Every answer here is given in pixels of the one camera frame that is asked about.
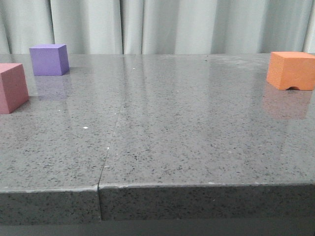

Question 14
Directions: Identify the orange foam block with notch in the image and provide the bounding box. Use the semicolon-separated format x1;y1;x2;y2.
266;52;315;90

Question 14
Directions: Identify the grey-green curtain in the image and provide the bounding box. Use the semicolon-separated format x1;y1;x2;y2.
0;0;315;54

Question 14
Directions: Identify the purple foam cube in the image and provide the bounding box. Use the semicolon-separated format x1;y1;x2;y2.
29;44;69;76

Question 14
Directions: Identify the pink foam cube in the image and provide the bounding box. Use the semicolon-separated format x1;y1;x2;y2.
0;63;29;114

